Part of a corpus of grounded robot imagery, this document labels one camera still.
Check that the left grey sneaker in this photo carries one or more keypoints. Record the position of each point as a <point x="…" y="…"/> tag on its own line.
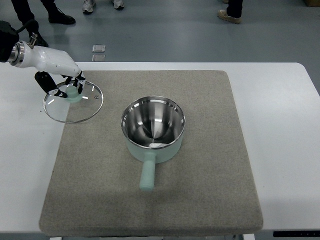
<point x="88" y="6"/>

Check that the black table bracket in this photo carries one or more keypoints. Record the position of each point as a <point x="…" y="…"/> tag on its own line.
<point x="297" y="234"/>

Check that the glass lid with green knob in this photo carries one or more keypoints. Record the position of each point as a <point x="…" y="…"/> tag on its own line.
<point x="77" y="107"/>

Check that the grey sneaker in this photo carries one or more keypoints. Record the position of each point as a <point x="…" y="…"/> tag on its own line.
<point x="88" y="6"/>
<point x="118" y="4"/>

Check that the cardboard box corner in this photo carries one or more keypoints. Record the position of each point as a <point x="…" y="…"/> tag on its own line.
<point x="312" y="3"/>

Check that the lower metal floor plate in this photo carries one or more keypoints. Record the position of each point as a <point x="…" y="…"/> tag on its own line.
<point x="98" y="57"/>

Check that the upper metal floor plate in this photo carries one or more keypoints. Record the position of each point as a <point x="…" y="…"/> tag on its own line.
<point x="98" y="48"/>

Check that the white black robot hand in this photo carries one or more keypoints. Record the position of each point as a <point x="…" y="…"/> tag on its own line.
<point x="48" y="61"/>

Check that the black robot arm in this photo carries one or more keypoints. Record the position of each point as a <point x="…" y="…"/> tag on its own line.
<point x="9" y="37"/>

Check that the right grey sneaker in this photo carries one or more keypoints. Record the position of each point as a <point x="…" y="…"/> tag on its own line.
<point x="118" y="4"/>

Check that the mint green saucepan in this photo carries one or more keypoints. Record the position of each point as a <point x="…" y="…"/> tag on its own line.
<point x="153" y="127"/>

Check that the metal floor plate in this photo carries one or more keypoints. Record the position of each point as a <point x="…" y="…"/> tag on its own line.
<point x="98" y="57"/>
<point x="98" y="48"/>

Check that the grey felt mat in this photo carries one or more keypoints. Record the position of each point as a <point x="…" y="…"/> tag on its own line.
<point x="99" y="189"/>

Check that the black shoe and trouser leg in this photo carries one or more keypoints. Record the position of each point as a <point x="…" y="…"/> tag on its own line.
<point x="55" y="15"/>

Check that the tan shoe with dark leg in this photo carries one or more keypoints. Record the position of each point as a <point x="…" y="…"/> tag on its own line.
<point x="233" y="12"/>

